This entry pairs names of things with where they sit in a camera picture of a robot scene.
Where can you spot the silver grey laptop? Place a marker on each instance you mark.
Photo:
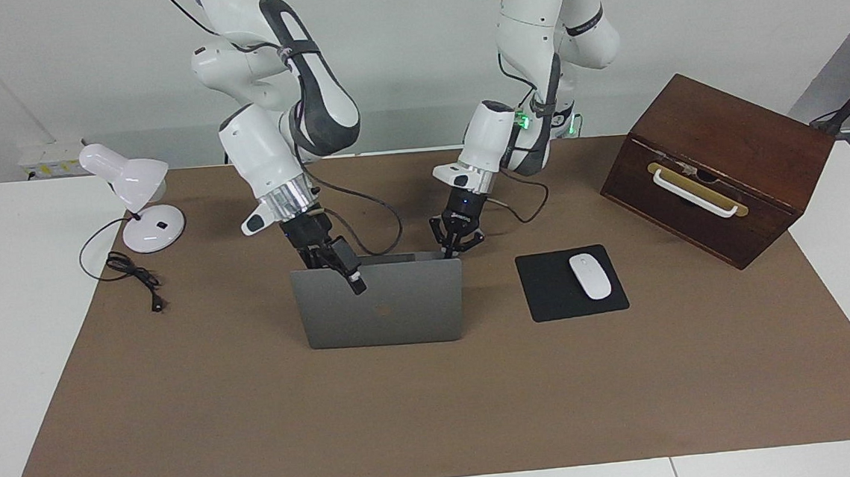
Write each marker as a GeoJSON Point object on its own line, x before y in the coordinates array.
{"type": "Point", "coordinates": [400, 307]}

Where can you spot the black mouse pad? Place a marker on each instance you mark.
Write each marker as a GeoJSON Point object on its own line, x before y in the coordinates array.
{"type": "Point", "coordinates": [548, 290]}

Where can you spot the dark brown wooden box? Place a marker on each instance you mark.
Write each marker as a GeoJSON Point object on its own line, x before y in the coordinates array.
{"type": "Point", "coordinates": [732, 135]}

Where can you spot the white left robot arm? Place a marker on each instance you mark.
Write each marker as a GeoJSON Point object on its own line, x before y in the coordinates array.
{"type": "Point", "coordinates": [529, 22]}

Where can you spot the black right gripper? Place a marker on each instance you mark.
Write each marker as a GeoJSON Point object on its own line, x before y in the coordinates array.
{"type": "Point", "coordinates": [308, 232]}

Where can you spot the brown table mat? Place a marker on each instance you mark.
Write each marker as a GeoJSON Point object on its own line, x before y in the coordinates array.
{"type": "Point", "coordinates": [436, 402]}

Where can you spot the white power strip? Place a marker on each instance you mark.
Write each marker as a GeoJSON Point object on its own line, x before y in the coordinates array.
{"type": "Point", "coordinates": [53, 156]}

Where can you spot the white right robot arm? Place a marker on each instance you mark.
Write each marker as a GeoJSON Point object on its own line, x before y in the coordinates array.
{"type": "Point", "coordinates": [262, 160]}

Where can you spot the white desk lamp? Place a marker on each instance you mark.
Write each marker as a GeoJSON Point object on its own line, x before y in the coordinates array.
{"type": "Point", "coordinates": [155, 231]}

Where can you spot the white computer mouse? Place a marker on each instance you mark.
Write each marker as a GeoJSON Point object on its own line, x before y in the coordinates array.
{"type": "Point", "coordinates": [591, 275]}

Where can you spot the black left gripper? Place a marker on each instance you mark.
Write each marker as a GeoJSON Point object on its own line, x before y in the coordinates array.
{"type": "Point", "coordinates": [465, 206]}

